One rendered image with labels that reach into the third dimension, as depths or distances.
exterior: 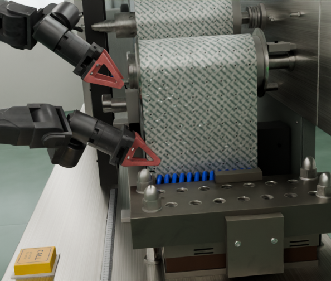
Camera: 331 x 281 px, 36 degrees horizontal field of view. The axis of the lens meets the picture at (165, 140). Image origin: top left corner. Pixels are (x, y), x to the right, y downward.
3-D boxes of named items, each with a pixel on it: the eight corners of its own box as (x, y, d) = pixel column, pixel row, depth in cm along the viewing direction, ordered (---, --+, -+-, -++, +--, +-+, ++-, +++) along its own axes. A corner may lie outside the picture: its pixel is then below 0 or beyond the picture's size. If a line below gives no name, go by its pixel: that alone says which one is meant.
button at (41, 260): (22, 258, 103) (20, 247, 102) (57, 256, 103) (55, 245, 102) (14, 276, 96) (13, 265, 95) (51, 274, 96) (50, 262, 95)
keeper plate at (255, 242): (225, 272, 91) (224, 216, 88) (280, 267, 92) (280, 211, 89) (228, 279, 89) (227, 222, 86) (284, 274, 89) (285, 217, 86)
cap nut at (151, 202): (141, 205, 92) (140, 182, 91) (161, 203, 93) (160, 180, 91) (142, 213, 89) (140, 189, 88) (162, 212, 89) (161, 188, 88)
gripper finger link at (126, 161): (152, 180, 104) (111, 161, 102) (151, 169, 111) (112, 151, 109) (168, 151, 103) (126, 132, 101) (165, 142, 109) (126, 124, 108)
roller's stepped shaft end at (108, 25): (92, 33, 130) (91, 20, 129) (116, 32, 130) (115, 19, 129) (91, 34, 127) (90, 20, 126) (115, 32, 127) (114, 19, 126)
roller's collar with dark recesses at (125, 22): (116, 37, 132) (114, 12, 130) (139, 36, 132) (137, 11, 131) (116, 39, 126) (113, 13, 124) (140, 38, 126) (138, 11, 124)
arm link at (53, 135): (46, 136, 94) (35, 104, 98) (29, 175, 100) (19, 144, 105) (103, 137, 101) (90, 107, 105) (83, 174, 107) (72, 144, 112)
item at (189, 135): (148, 185, 107) (142, 100, 102) (257, 177, 108) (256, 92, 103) (148, 187, 107) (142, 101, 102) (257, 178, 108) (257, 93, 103)
